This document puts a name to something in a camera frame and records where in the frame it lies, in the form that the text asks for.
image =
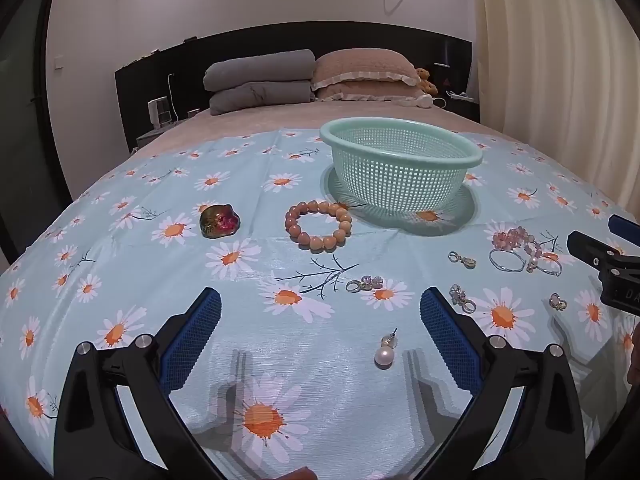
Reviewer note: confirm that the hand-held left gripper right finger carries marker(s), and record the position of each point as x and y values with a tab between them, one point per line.
447	335

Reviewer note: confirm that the small white heater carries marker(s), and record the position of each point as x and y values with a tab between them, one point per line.
160	112

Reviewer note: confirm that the thin silver bangle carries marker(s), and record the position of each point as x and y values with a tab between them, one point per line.
492	260

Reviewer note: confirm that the cream curtain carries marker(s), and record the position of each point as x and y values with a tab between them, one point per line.
550	60

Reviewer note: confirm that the small silver earring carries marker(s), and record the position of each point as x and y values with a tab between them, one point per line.
557	301

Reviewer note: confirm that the green plastic mesh basket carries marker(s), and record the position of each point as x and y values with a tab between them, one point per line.
400	180

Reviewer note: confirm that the daisy print blue cloth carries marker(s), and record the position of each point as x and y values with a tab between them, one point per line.
150	285

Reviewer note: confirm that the black headboard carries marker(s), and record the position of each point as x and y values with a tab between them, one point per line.
160	75

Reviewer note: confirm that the dark glass door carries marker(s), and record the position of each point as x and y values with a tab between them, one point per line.
25	110

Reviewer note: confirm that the folded grey quilt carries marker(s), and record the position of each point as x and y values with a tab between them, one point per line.
260	97
260	67

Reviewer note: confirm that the person's right hand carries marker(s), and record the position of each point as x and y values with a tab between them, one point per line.
636	355

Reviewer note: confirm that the black bedside table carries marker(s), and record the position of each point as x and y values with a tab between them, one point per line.
462	109

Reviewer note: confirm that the black box red triangle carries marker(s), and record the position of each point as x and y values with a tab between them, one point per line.
442	80

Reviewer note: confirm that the brown teddy bear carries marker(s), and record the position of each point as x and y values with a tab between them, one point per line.
425	80

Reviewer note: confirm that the silver clip earring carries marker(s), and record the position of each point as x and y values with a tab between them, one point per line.
469	262

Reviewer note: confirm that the beige frilled pillow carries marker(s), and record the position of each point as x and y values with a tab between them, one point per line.
360	67
370	92

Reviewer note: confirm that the person's left hand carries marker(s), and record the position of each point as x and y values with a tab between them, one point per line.
300	474

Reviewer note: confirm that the beige bedspread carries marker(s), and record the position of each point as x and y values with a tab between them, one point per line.
280	115

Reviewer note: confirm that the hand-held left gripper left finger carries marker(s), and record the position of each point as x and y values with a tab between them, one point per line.
192	340

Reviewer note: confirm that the glossy red green brooch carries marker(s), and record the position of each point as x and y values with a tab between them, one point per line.
220	220

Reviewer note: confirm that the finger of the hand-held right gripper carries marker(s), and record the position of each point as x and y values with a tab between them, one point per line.
627	230
590	250

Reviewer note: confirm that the crystal drop earring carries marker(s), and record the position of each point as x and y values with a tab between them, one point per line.
457	296

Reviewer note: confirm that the pearl drop earring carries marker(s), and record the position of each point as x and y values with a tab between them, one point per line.
384	357

